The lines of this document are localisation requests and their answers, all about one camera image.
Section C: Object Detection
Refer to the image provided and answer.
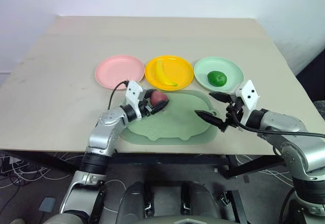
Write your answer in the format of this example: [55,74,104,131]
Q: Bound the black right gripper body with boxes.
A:
[219,93,245,133]

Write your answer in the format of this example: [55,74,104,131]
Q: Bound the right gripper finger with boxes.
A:
[194,110,225,129]
[209,91,232,104]

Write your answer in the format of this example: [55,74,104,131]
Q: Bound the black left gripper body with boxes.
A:
[138,90,156,117]

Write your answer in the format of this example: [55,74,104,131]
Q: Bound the red round fruit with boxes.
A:
[149,90,169,106]

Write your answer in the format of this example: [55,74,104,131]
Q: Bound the light green plate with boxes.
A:
[193,56,245,94]

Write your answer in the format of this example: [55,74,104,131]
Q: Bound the yellow plate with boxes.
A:
[145,55,194,92]

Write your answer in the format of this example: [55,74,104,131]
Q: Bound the pink plate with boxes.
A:
[94,54,145,90]

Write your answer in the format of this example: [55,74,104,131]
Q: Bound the dark green round fruit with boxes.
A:
[207,70,227,86]

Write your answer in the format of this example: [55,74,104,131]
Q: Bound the light green tray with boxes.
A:
[119,89,218,145]

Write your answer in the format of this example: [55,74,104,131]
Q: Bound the yellow toy banana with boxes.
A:
[154,60,178,87]

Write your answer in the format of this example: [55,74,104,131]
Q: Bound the dark rounded robot torso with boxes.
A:
[45,180,224,224]

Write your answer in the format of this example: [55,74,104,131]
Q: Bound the grey floor pedal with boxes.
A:
[40,196,55,212]

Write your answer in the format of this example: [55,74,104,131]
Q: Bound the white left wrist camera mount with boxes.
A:
[125,80,144,120]

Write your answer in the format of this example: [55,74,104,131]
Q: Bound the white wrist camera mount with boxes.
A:
[125,80,144,120]
[236,79,262,126]

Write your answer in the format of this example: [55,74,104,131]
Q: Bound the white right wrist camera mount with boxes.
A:
[236,79,262,126]

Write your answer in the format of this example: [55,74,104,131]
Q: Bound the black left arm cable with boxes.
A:
[108,81,130,112]

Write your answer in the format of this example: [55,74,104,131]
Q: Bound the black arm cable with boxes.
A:
[108,81,130,112]
[230,107,325,140]

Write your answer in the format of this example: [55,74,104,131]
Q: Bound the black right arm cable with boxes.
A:
[230,107,325,140]

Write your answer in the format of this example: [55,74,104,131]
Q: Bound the black table frame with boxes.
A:
[0,149,285,179]

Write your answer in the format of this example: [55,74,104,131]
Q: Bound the white floor cables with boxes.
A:
[0,150,77,189]

